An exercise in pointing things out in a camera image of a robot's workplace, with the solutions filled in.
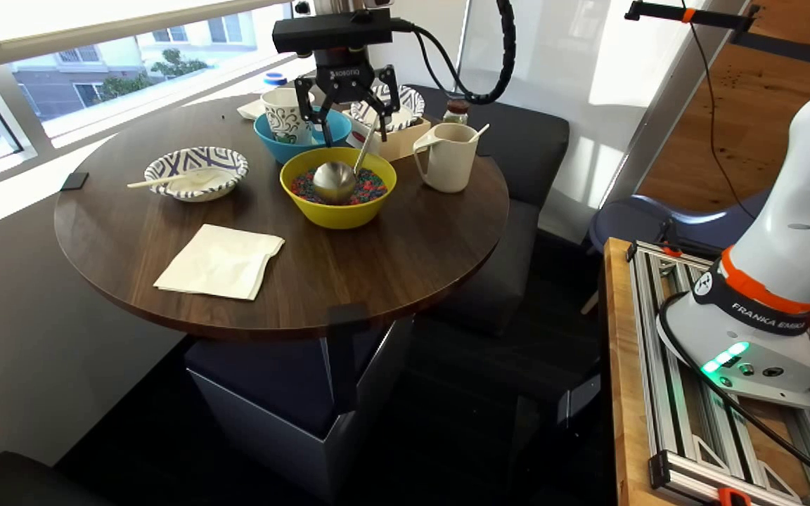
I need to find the silver ladle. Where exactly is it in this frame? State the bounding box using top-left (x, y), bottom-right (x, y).
top-left (309, 117), bottom-right (381, 206)

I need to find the grey fabric sofa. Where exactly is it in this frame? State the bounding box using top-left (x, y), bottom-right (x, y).
top-left (402, 85), bottom-right (613, 396)

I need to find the white ceramic pitcher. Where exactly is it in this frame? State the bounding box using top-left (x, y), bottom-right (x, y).
top-left (410, 122), bottom-right (495, 198)

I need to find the black boom with orange clamps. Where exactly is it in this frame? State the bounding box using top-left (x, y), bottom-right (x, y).
top-left (623, 0), bottom-right (810, 75)

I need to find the white window frame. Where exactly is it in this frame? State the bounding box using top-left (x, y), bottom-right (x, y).
top-left (0, 0), bottom-right (288, 192)

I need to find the dark blue chair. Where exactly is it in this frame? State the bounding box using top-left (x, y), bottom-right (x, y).
top-left (588, 192), bottom-right (769, 259)

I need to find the dark fabric bench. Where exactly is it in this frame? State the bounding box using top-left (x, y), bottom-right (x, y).
top-left (0, 446), bottom-right (114, 506)

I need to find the light wooden box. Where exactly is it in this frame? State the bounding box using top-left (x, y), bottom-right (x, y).
top-left (365, 122), bottom-right (440, 164)

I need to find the grey table edge tab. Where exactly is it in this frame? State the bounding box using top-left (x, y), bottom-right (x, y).
top-left (59, 169), bottom-right (93, 193)

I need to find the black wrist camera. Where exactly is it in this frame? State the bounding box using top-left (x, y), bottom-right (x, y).
top-left (271, 6), bottom-right (398, 57)

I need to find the colourful cereal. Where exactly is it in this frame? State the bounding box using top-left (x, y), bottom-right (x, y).
top-left (291, 167), bottom-right (392, 209)

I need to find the patterned white coffee cup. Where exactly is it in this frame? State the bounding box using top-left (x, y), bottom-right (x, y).
top-left (259, 85), bottom-right (312, 144)

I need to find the white paper napkin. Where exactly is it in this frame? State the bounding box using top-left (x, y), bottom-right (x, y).
top-left (153, 221), bottom-right (288, 303)

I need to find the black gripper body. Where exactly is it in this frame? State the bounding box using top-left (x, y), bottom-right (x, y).
top-left (312, 49), bottom-right (384, 105)

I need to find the wooden robot platform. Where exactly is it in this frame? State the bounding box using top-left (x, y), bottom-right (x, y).
top-left (599, 233), bottom-right (810, 506)

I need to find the white spoon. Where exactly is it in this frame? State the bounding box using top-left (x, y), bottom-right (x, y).
top-left (124, 167), bottom-right (240, 193)

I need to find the yellow bowl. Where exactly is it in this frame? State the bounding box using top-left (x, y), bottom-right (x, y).
top-left (277, 144), bottom-right (399, 233)

